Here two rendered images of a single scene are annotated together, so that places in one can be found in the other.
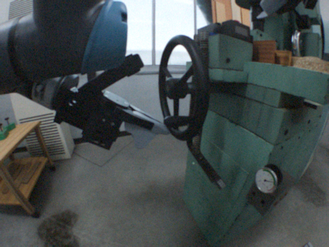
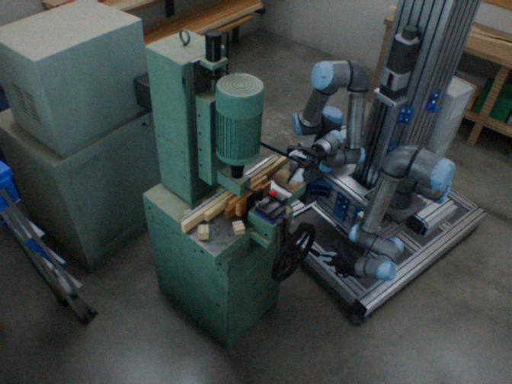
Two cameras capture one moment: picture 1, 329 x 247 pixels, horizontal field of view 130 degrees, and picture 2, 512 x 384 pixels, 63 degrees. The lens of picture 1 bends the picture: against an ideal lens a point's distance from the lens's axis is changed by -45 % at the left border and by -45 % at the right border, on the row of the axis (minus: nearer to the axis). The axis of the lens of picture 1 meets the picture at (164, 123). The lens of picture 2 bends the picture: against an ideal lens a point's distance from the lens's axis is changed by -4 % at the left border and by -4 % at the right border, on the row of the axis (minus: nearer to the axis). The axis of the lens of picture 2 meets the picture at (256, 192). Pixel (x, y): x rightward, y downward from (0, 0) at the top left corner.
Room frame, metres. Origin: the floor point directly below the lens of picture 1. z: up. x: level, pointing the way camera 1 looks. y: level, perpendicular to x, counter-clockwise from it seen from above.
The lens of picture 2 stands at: (1.18, 0.84, 2.26)
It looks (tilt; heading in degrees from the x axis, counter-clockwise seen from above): 44 degrees down; 237
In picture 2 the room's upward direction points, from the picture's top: 4 degrees clockwise
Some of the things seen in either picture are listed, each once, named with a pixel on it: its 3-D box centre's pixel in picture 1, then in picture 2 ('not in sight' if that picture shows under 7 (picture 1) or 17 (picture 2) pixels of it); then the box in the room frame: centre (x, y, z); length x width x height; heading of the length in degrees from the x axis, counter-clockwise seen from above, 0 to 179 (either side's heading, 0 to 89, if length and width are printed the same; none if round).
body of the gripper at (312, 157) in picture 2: not in sight; (312, 158); (0.18, -0.26, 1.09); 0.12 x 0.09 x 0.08; 18
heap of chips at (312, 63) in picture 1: (315, 65); (287, 177); (0.22, -0.35, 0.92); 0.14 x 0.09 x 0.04; 108
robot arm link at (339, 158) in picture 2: not in sight; (330, 158); (0.02, -0.31, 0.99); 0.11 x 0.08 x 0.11; 163
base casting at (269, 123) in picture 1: (267, 101); (216, 206); (0.53, -0.47, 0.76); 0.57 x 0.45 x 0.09; 108
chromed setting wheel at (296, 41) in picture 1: (299, 44); not in sight; (0.41, -0.52, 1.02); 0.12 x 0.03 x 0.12; 108
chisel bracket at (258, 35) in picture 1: (260, 44); (233, 180); (0.49, -0.37, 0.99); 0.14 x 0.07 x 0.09; 108
